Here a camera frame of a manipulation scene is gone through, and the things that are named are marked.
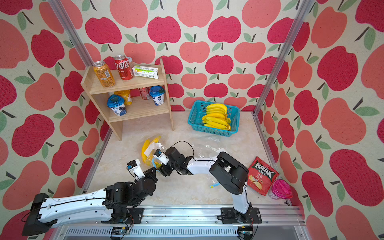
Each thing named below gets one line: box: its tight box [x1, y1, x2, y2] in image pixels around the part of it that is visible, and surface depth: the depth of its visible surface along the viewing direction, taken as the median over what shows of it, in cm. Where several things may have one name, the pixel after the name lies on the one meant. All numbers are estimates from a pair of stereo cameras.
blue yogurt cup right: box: [149, 85, 166, 106], surface depth 92 cm
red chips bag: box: [247, 156, 280, 196], surface depth 86 cm
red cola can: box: [114, 54, 134, 81], surface depth 73 cm
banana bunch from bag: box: [203, 103, 228, 117], surface depth 113 cm
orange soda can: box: [93, 60, 116, 88], surface depth 69 cm
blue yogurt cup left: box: [107, 94, 128, 116], surface depth 88 cm
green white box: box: [132, 65, 159, 80], surface depth 79 cm
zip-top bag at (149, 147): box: [141, 135, 168, 171], surface depth 88 cm
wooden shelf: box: [80, 57, 175, 141], surface depth 80 cm
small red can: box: [138, 86, 151, 100], surface depth 97 cm
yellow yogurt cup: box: [114, 89, 133, 105], surface depth 92 cm
